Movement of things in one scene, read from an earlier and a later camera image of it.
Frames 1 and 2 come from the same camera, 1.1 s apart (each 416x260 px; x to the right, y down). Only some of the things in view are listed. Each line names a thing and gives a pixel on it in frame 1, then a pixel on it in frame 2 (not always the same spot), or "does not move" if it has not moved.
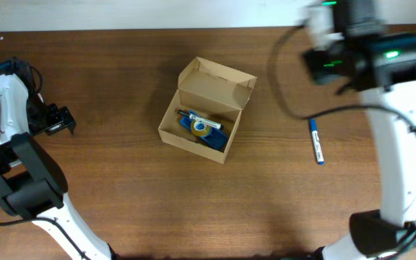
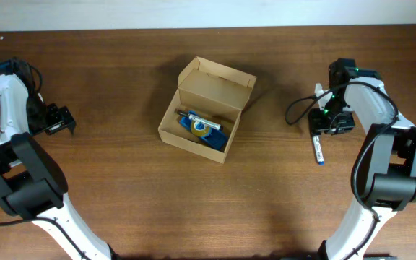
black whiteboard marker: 201,119 does not move
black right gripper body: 327,66 → 330,123
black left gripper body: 48,118 does not move
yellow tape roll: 204,132 does not move
